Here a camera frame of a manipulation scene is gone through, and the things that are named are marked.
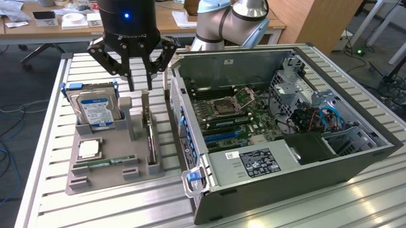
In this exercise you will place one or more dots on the hard disk in blue caddy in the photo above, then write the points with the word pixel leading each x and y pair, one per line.
pixel 95 109

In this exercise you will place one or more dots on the perforated metal disk bay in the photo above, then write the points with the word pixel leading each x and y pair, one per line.
pixel 282 78

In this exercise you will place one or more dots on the green motherboard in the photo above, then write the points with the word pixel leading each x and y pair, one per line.
pixel 264 118

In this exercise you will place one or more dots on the grey power supply unit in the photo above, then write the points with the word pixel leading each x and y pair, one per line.
pixel 229 168

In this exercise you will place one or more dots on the silver chipset heatsink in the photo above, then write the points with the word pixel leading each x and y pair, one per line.
pixel 260 139

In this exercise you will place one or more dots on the open dark PC case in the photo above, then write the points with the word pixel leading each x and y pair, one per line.
pixel 285 197

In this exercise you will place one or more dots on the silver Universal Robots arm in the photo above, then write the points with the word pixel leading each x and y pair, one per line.
pixel 215 26

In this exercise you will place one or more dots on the wooden desk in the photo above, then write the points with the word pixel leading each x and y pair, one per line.
pixel 31 32

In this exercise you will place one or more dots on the black plastic air shroud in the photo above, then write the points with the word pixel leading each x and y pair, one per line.
pixel 309 147

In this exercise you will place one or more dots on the black RAM slot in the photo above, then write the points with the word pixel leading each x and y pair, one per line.
pixel 214 93
pixel 214 89

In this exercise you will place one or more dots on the black pouch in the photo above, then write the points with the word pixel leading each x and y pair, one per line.
pixel 82 6

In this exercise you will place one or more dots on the black adapter with green light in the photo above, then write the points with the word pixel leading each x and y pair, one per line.
pixel 360 52

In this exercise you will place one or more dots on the flat white box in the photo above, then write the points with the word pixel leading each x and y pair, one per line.
pixel 77 26

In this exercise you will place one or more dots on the clear plastic bag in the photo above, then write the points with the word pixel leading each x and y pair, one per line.
pixel 12 10

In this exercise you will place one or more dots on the black low-profile graphics card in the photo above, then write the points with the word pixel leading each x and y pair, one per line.
pixel 153 142

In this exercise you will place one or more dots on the white table frame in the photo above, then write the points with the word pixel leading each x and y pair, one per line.
pixel 365 22

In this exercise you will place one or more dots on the grey cup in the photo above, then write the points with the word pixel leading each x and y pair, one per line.
pixel 47 2

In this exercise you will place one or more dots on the grey plastic parts rack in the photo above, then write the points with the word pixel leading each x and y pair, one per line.
pixel 121 145

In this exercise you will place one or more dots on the metal socket cover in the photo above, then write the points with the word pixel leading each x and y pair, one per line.
pixel 252 90

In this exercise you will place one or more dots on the CPU socket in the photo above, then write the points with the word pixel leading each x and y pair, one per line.
pixel 225 107

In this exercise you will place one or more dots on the white electrical box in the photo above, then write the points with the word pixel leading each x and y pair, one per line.
pixel 345 44

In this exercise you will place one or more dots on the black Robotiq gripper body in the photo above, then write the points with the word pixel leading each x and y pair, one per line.
pixel 130 21

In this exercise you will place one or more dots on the blue expansion slot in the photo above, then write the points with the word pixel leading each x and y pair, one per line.
pixel 222 136

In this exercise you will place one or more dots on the wooden cabinet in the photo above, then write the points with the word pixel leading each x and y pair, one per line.
pixel 317 23

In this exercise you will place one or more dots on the stack of white papers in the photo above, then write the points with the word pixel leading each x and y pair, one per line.
pixel 183 20

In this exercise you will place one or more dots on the white cardboard box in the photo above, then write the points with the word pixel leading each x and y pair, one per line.
pixel 94 22

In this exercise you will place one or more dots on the silver CPU chip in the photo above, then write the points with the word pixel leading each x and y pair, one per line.
pixel 90 148

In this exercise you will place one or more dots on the beige tape roll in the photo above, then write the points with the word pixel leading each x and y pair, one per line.
pixel 62 2

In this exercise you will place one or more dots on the white box with black top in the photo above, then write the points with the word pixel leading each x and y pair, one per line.
pixel 47 22

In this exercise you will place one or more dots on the white paper card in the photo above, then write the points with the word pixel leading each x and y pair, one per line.
pixel 16 24

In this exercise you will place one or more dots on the black chair base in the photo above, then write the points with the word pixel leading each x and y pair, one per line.
pixel 28 64

